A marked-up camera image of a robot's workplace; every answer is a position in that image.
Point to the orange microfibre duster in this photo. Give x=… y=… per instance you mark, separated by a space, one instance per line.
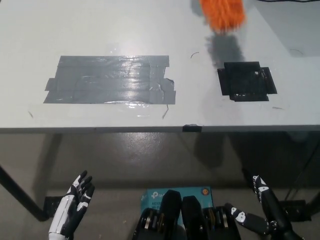
x=222 y=13

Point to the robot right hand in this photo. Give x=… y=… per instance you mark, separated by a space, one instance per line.
x=271 y=205

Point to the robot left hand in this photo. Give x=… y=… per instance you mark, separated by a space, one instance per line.
x=75 y=200

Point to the black table leg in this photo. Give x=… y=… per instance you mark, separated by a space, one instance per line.
x=22 y=192

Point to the teal router box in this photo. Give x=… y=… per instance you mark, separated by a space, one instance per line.
x=155 y=197

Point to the black tape square patch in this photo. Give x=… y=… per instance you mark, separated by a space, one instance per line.
x=246 y=81

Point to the grey duct tape patch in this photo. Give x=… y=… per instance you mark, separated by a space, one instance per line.
x=110 y=80

